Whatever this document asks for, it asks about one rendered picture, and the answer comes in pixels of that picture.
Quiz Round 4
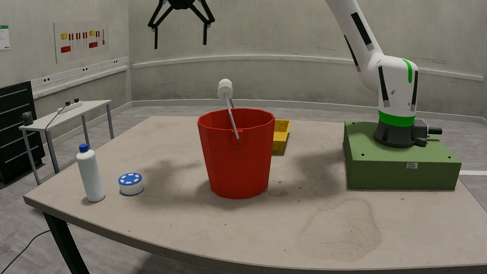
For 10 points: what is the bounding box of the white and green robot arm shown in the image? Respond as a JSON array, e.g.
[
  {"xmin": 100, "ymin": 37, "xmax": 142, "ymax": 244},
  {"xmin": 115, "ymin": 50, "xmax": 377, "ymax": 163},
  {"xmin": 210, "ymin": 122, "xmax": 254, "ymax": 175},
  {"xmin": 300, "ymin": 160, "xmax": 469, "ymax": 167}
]
[{"xmin": 325, "ymin": 0, "xmax": 442, "ymax": 148}]

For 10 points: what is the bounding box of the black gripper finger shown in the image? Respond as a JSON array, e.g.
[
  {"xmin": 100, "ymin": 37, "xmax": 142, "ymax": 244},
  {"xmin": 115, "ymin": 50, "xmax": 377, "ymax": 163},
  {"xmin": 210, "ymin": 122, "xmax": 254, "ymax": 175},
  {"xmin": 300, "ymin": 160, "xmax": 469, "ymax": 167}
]
[
  {"xmin": 148, "ymin": 0, "xmax": 180, "ymax": 49},
  {"xmin": 185, "ymin": 0, "xmax": 215, "ymax": 45}
]

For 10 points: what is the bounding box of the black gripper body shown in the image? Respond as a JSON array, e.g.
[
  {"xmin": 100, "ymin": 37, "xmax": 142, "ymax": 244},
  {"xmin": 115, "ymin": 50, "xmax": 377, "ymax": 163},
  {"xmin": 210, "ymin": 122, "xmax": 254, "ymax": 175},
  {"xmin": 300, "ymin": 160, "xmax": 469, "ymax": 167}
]
[{"xmin": 168, "ymin": 0, "xmax": 195, "ymax": 10}]

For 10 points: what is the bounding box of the white plastic bottle with blue cap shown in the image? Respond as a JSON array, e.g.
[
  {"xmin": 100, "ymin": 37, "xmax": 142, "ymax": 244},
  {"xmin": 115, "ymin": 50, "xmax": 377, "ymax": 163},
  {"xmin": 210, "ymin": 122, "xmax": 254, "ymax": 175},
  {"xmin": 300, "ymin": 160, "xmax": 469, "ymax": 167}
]
[{"xmin": 76, "ymin": 143, "xmax": 105, "ymax": 202}]

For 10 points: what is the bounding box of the yellow square tray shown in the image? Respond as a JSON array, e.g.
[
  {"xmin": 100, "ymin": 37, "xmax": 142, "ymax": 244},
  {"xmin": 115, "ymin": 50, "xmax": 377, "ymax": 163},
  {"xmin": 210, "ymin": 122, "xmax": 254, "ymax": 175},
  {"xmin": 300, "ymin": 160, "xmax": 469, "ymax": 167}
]
[{"xmin": 272, "ymin": 119, "xmax": 291, "ymax": 154}]

